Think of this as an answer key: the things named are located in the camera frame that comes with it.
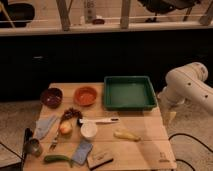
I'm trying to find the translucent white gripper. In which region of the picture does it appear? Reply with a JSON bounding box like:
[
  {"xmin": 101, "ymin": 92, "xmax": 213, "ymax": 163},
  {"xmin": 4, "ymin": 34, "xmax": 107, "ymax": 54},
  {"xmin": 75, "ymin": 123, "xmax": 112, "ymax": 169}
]
[{"xmin": 161, "ymin": 102, "xmax": 176, "ymax": 127}]

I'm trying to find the yellow banana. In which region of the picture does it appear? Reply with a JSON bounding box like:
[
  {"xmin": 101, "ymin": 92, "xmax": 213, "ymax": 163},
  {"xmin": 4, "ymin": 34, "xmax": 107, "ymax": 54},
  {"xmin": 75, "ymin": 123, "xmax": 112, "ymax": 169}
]
[{"xmin": 113, "ymin": 130, "xmax": 141, "ymax": 141}]

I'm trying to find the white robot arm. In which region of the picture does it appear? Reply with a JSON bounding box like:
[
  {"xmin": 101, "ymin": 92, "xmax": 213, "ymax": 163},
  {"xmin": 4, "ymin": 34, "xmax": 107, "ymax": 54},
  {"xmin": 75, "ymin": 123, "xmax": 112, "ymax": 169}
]
[{"xmin": 158, "ymin": 62, "xmax": 213, "ymax": 126}]

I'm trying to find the orange red bowl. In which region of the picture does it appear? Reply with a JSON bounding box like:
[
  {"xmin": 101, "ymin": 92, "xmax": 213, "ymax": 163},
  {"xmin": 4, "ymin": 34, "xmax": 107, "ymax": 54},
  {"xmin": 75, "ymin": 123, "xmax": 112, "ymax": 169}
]
[{"xmin": 74, "ymin": 86, "xmax": 97, "ymax": 106}]

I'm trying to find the dark maroon bowl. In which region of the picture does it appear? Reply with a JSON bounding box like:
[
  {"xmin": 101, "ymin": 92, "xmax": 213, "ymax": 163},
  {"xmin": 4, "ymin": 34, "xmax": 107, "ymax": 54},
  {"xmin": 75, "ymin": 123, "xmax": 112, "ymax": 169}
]
[{"xmin": 40, "ymin": 88, "xmax": 63, "ymax": 109}]

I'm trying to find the green plastic tray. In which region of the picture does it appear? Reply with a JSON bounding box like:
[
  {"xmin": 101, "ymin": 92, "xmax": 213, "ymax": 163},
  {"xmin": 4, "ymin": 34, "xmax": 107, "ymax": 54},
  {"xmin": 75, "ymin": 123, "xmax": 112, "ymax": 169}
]
[{"xmin": 103, "ymin": 76, "xmax": 157, "ymax": 111}]

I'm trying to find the white cup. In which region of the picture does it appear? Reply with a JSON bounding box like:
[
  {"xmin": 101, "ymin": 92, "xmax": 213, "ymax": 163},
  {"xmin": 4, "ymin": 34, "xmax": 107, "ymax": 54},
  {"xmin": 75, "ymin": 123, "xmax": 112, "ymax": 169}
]
[{"xmin": 80, "ymin": 122, "xmax": 98, "ymax": 140}]

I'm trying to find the wooden brush block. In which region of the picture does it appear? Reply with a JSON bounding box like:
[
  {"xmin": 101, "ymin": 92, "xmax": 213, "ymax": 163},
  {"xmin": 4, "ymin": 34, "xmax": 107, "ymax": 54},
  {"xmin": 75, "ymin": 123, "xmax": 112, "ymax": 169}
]
[{"xmin": 87, "ymin": 150, "xmax": 113, "ymax": 170}]

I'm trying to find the blue sponge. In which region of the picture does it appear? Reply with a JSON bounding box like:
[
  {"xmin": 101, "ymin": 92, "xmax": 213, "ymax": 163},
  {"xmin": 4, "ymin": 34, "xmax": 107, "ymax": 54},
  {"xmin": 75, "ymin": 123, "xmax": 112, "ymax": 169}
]
[{"xmin": 72, "ymin": 140, "xmax": 93, "ymax": 165}]

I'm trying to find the bunch of dark grapes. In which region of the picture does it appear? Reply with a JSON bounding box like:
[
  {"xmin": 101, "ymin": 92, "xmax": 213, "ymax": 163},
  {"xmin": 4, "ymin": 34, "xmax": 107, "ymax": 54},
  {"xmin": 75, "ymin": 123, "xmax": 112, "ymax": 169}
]
[{"xmin": 61, "ymin": 108, "xmax": 82, "ymax": 121}]

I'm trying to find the black office chair background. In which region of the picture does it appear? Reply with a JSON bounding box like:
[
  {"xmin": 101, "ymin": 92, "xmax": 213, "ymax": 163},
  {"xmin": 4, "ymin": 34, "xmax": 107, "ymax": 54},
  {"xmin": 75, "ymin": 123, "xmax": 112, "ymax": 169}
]
[{"xmin": 137, "ymin": 0, "xmax": 201, "ymax": 23}]

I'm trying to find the metal fork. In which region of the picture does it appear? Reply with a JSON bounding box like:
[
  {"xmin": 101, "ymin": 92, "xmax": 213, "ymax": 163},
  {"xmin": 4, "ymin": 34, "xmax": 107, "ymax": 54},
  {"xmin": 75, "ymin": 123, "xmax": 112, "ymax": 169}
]
[{"xmin": 49, "ymin": 123, "xmax": 61, "ymax": 151}]

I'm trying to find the green cucumber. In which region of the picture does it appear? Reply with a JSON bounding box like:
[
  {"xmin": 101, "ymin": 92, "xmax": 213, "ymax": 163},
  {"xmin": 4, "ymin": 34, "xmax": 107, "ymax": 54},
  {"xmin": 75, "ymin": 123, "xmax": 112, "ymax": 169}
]
[{"xmin": 43, "ymin": 155, "xmax": 73, "ymax": 167}]

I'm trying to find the light blue cloth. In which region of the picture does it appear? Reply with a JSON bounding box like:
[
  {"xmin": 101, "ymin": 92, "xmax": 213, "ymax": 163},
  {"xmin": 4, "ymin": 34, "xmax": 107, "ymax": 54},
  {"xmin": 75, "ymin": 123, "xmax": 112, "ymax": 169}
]
[{"xmin": 34, "ymin": 115, "xmax": 58, "ymax": 140}]

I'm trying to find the metal ladle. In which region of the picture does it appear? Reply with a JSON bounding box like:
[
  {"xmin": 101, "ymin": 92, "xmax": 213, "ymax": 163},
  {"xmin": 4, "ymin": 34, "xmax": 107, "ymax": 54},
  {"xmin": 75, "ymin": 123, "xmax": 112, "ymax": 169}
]
[{"xmin": 21, "ymin": 128, "xmax": 43, "ymax": 168}]

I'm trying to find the black chair left background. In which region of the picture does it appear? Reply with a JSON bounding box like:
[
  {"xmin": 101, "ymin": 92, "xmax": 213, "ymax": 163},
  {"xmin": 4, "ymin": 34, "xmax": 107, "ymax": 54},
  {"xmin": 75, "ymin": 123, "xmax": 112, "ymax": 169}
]
[{"xmin": 0, "ymin": 0, "xmax": 35, "ymax": 28}]

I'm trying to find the black cable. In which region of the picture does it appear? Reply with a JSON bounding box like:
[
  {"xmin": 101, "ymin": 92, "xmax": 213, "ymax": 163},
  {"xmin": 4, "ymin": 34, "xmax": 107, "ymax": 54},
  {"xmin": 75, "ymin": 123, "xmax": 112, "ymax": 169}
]
[{"xmin": 168, "ymin": 132, "xmax": 213, "ymax": 171}]

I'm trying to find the white handled knife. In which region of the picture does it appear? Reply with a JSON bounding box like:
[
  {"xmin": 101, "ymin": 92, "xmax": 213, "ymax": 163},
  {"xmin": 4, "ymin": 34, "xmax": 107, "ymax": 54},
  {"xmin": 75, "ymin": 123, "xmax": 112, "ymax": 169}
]
[{"xmin": 78, "ymin": 118, "xmax": 119, "ymax": 125}]

